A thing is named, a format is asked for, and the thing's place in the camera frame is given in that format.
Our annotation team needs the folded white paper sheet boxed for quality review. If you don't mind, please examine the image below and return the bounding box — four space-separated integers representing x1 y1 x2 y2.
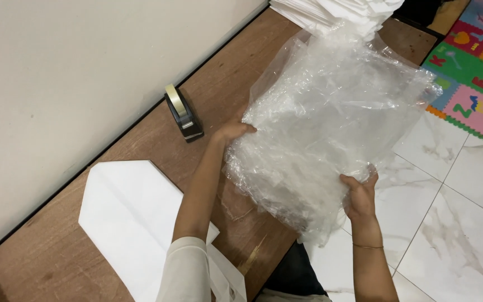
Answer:
78 160 220 302

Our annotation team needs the person's right hand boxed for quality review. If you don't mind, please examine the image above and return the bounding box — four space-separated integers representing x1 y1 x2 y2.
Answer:
339 169 379 223

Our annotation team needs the stack of white paper sheets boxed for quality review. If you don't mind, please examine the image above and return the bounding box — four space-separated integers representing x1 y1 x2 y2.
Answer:
269 0 406 42

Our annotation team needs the person's dark trouser leg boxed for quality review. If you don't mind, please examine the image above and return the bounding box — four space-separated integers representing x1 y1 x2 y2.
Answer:
262 241 330 299

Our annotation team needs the person's left hand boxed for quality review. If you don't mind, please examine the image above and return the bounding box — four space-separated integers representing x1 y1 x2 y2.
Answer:
212 110 258 148

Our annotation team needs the colourful foam puzzle mat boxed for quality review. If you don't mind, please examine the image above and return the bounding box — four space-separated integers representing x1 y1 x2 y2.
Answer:
421 0 483 146

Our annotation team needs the roll of clear tape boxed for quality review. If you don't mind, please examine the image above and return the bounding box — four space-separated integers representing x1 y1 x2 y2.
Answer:
165 84 188 118

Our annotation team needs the stack of clear plastic bags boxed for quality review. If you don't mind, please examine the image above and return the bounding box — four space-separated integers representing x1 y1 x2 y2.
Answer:
221 26 443 247

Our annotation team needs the black tape dispenser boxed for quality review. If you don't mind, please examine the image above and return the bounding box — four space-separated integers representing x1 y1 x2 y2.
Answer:
164 84 205 143

